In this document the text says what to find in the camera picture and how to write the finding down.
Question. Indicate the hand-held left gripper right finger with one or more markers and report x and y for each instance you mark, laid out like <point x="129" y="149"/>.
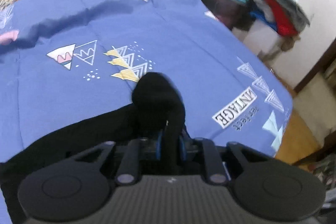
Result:
<point x="183" y="148"/>

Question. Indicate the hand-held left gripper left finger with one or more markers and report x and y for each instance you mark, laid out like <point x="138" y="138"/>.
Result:
<point x="159" y="146"/>

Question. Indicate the black pants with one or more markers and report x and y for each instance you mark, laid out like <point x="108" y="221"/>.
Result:
<point x="157" y="98"/>

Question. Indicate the blue printed bedsheet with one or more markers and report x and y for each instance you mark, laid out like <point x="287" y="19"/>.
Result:
<point x="157" y="29"/>

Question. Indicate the patterned floor mat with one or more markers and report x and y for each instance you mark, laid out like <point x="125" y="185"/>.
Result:
<point x="325" y="169"/>

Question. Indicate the pile of clothes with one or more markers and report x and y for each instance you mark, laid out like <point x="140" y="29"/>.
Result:
<point x="281" y="14"/>

